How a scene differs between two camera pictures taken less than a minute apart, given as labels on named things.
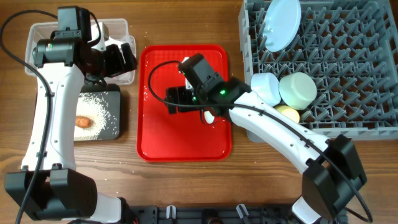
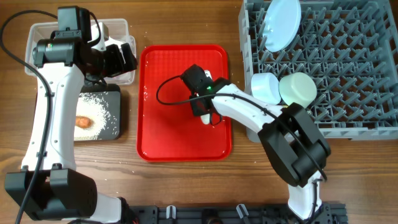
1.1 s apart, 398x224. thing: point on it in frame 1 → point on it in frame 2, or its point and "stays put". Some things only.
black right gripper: (179, 92) → (196, 110)
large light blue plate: (281, 23) stays put
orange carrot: (83, 122) stays put
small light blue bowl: (266, 86) stays put
